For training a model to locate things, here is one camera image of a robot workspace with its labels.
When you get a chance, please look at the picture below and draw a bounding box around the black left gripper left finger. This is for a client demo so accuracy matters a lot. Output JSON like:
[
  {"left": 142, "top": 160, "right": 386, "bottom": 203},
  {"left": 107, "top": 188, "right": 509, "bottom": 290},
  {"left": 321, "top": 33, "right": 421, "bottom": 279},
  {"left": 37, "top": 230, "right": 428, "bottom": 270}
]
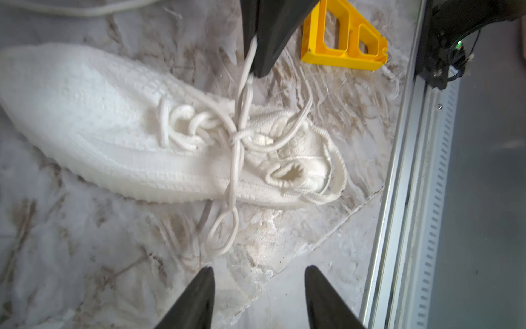
[{"left": 155, "top": 267, "right": 215, "bottom": 329}]

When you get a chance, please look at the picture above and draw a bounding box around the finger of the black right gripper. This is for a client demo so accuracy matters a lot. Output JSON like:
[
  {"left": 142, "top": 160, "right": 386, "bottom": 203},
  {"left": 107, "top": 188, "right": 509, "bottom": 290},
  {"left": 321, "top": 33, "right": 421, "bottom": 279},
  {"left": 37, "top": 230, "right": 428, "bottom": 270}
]
[
  {"left": 251, "top": 0, "right": 318, "bottom": 78},
  {"left": 240, "top": 0, "right": 260, "bottom": 52}
]

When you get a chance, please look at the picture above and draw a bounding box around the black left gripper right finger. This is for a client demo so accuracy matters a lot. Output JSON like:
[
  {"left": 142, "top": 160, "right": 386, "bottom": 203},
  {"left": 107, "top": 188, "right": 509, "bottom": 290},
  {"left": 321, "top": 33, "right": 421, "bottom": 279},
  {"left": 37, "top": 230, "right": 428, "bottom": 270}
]
[{"left": 304, "top": 265, "right": 365, "bottom": 329}]

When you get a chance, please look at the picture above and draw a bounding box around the white knit sneaker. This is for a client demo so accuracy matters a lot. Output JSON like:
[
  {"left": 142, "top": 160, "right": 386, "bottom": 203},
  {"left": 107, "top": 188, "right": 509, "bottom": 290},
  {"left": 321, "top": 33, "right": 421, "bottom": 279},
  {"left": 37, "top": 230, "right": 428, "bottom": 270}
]
[{"left": 1, "top": 43, "right": 347, "bottom": 208}]

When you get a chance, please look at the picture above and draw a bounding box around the sneaker white shoelace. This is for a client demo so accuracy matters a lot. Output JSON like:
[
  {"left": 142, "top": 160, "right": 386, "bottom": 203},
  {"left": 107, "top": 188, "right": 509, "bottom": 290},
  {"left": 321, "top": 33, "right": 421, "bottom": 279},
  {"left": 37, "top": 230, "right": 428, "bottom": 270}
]
[
  {"left": 0, "top": 0, "right": 161, "bottom": 18},
  {"left": 198, "top": 36, "right": 313, "bottom": 256}
]

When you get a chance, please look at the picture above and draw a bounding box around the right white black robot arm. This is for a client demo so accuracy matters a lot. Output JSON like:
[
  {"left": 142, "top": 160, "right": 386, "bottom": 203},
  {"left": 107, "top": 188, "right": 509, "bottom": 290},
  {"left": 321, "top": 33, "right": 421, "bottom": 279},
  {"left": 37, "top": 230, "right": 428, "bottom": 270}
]
[{"left": 241, "top": 1, "right": 525, "bottom": 90}]

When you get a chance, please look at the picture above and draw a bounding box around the yellow plastic triangular stand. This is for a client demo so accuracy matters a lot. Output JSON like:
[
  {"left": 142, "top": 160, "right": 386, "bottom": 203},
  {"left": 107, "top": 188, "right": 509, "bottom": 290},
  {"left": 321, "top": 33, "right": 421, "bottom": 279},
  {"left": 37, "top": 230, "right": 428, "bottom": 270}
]
[{"left": 301, "top": 0, "right": 388, "bottom": 71}]

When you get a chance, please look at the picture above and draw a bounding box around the front aluminium rail frame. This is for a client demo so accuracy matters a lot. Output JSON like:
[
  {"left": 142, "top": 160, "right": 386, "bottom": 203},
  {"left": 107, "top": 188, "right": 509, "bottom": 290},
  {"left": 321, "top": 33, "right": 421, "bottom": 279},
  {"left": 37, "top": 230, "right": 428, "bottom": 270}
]
[{"left": 360, "top": 1, "right": 460, "bottom": 328}]

